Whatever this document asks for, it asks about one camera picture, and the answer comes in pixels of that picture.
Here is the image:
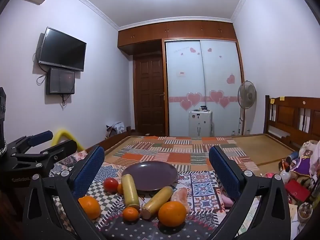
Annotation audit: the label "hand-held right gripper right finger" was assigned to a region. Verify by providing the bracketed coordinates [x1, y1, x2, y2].
[209, 145, 292, 240]

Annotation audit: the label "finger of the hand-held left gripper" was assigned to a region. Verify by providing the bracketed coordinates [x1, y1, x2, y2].
[7, 130, 53, 154]
[11, 140, 78, 170]

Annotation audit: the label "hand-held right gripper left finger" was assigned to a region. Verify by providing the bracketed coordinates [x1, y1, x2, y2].
[22, 145, 105, 240]

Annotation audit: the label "red tomato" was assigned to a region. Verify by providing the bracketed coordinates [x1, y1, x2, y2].
[104, 177, 119, 193]

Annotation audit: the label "purple round plate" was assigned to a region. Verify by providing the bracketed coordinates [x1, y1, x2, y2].
[121, 161, 178, 192]

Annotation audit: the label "large orange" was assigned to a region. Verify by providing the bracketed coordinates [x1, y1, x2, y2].
[158, 201, 187, 228]
[78, 195, 101, 220]

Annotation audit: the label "yellow sugarcane segment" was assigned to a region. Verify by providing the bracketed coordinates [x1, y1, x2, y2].
[121, 174, 141, 209]
[139, 186, 174, 220]

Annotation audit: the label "yellow foam tube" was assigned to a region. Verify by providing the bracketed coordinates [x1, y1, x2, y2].
[51, 128, 85, 153]

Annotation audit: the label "printed patchwork blanket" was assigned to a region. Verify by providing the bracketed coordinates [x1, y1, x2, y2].
[49, 151, 263, 240]

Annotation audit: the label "pink cloth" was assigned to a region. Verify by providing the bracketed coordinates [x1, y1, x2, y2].
[220, 191, 235, 207]

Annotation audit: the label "woven bamboo bed mat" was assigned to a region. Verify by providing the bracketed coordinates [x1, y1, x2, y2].
[125, 134, 295, 175]

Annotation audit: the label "bags in room corner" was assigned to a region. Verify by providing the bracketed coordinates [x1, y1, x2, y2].
[105, 122, 125, 138]

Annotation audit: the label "small white cabinet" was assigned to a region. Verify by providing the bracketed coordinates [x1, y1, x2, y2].
[189, 110, 213, 138]

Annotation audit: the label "striped patchwork blanket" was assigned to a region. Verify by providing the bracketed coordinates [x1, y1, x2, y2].
[104, 136, 260, 173]

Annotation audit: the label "clear plastic bottle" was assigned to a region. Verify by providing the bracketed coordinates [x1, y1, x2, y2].
[280, 166, 294, 182]

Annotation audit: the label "red box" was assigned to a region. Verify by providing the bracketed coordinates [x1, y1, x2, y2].
[285, 179, 312, 203]

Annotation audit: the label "purple bag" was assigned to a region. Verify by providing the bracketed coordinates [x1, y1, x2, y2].
[292, 155, 315, 173]

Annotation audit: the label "standing electric fan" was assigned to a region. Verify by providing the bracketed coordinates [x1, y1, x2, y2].
[237, 81, 257, 135]

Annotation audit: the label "white plush toy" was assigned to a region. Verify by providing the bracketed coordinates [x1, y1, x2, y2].
[299, 140, 320, 160]

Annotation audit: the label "round glass jar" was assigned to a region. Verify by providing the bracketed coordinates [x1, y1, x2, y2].
[297, 202, 313, 223]

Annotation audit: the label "brown wooden door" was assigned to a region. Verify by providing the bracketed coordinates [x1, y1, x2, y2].
[133, 54, 167, 136]

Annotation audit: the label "wooden wardrobe with heart stickers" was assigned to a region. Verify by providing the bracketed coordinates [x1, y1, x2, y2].
[117, 19, 245, 138]

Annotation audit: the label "black television cable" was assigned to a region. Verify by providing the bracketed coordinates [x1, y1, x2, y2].
[32, 51, 48, 85]

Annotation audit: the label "small black wall monitor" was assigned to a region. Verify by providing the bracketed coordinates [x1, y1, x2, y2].
[46, 67, 76, 95]

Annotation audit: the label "wall-mounted black television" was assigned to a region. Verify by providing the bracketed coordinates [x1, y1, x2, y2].
[39, 27, 87, 72]

